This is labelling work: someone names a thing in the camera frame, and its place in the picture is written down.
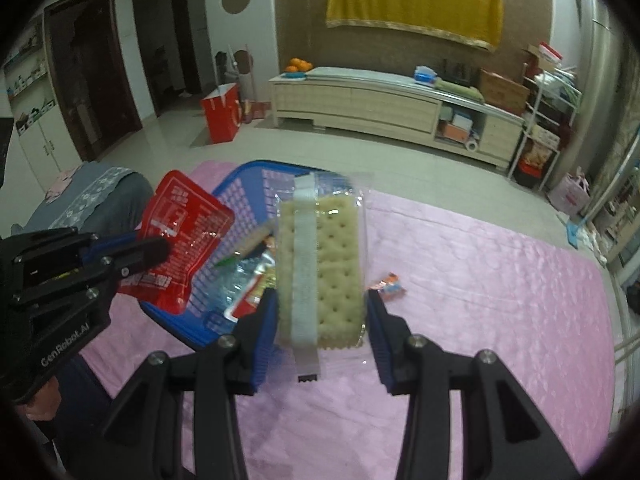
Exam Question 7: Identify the white metal storage rack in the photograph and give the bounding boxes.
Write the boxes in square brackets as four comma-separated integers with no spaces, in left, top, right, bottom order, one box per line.
[507,67,584,192]

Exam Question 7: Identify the dark bottles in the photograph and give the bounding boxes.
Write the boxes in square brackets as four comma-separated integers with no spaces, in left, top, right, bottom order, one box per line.
[442,59,471,86]

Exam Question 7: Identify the red paper bag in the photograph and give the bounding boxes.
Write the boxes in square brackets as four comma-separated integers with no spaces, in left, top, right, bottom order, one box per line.
[200,82,244,145]

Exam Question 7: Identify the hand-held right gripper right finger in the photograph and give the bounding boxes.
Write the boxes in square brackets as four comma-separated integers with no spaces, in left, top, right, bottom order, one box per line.
[367,287,583,480]

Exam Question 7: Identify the person's left hand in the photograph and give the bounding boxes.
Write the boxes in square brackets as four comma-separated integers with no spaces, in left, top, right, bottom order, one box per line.
[21,379,64,422]

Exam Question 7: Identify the beige television cabinet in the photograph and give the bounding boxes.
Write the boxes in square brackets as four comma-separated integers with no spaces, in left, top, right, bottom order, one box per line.
[268,66,526,171]

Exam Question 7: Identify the printed snack box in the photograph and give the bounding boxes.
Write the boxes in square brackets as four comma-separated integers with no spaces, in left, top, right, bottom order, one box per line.
[517,137,559,187]

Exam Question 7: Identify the grey curtain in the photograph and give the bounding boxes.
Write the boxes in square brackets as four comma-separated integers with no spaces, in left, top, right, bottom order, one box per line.
[575,0,628,211]

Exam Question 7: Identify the yellow hanging cloth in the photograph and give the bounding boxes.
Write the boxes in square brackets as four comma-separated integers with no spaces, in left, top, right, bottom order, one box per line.
[325,0,505,54]

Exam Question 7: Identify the pink tablecloth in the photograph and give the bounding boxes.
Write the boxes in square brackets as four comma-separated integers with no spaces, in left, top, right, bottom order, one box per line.
[80,160,622,480]

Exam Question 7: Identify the clear cracker packet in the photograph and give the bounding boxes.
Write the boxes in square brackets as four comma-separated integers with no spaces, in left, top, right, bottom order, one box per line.
[272,171,374,385]

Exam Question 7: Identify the dark wooden door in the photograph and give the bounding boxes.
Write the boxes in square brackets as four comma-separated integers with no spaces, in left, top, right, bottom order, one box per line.
[44,0,144,162]

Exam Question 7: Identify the green cushion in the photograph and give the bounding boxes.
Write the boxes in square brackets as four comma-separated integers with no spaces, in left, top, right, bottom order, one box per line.
[434,77,485,104]

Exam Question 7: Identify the person's left forearm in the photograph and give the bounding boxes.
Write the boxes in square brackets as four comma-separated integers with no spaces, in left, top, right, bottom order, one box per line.
[30,352,118,467]

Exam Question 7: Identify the clear blue snack packet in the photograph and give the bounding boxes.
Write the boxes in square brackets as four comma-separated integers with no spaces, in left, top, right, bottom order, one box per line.
[205,252,278,332]

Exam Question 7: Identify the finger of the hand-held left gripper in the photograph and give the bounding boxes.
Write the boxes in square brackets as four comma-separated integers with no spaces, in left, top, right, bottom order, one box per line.
[97,236,172,287]
[80,232,143,264]

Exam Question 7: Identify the pink garment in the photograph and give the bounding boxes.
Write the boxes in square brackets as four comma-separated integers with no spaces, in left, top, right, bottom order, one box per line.
[45,170,77,202]

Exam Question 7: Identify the brown cardboard box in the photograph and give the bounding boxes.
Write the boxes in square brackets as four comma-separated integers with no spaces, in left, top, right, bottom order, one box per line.
[477,69,530,114]

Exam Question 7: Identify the white wall cabinet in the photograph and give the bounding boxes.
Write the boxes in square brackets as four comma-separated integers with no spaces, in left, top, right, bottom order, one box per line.
[0,15,67,187]

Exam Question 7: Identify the small orange red snack packet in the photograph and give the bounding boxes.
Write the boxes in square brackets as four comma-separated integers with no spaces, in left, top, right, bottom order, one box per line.
[369,272,407,302]

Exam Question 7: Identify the blue plastic mesh basket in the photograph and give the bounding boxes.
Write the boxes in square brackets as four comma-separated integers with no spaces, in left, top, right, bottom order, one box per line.
[139,160,362,354]

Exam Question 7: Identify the pink shopping bag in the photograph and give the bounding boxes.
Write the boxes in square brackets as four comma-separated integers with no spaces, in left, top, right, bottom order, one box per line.
[547,170,592,217]

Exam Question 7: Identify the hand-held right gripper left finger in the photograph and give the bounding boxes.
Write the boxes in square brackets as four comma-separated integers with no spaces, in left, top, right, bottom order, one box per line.
[100,287,280,480]

